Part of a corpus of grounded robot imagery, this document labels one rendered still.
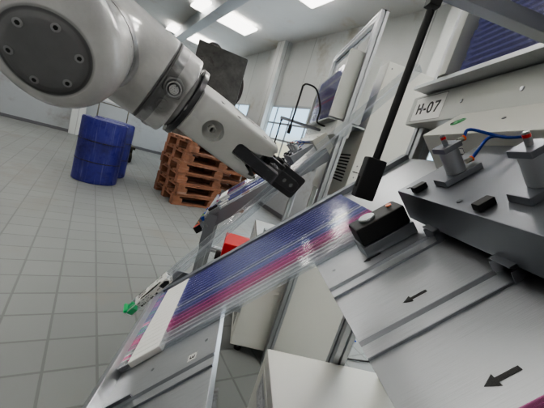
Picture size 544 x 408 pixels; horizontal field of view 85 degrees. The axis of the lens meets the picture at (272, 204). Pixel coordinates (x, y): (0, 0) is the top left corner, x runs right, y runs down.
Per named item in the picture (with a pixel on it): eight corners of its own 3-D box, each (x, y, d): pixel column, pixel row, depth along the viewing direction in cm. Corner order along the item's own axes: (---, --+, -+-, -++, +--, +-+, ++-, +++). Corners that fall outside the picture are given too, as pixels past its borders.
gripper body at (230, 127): (203, 70, 25) (291, 146, 31) (193, 57, 33) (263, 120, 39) (153, 138, 27) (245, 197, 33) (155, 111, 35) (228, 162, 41)
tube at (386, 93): (131, 316, 42) (125, 312, 41) (132, 308, 43) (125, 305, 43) (422, 72, 37) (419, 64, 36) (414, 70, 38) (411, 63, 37)
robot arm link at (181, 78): (185, 46, 24) (214, 72, 26) (180, 40, 31) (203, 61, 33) (129, 126, 26) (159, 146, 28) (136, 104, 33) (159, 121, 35)
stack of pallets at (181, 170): (220, 197, 580) (233, 150, 564) (245, 213, 513) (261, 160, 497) (150, 186, 491) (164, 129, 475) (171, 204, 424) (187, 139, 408)
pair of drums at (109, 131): (123, 173, 524) (133, 124, 510) (129, 190, 425) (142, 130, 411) (74, 163, 485) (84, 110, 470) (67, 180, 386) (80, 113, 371)
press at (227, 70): (214, 180, 749) (245, 66, 702) (232, 195, 640) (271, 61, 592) (153, 167, 671) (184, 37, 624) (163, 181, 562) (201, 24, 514)
